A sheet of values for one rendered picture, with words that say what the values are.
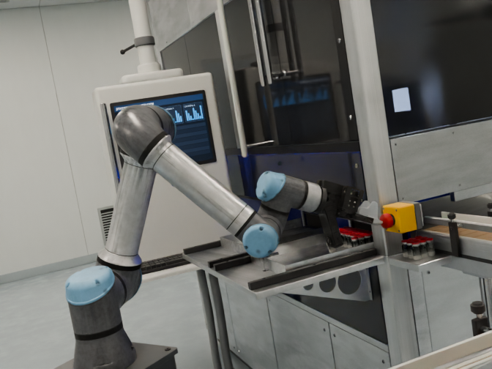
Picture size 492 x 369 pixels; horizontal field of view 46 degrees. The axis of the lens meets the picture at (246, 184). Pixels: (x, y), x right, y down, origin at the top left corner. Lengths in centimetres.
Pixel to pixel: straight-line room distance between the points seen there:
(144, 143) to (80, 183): 566
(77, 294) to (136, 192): 29
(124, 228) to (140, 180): 13
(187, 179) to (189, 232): 119
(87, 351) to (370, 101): 97
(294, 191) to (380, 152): 34
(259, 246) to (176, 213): 121
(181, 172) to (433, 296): 88
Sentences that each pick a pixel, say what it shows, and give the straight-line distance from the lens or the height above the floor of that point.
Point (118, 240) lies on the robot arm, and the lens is 152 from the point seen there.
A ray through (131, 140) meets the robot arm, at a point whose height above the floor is 132.
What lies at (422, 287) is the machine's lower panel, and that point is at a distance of 178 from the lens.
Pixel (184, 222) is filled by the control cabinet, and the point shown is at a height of 94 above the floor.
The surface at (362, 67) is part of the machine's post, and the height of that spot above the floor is 141.
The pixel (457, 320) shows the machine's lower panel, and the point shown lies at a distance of 189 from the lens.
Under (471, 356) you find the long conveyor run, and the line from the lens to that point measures 93.
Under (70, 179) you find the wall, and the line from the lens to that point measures 695.
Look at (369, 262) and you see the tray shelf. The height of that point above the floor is 87.
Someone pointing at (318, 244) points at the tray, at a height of 88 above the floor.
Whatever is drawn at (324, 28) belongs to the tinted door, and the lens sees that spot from 179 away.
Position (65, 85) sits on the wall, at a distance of 700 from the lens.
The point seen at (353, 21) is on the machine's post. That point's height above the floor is 153.
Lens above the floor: 132
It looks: 6 degrees down
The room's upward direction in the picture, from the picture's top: 9 degrees counter-clockwise
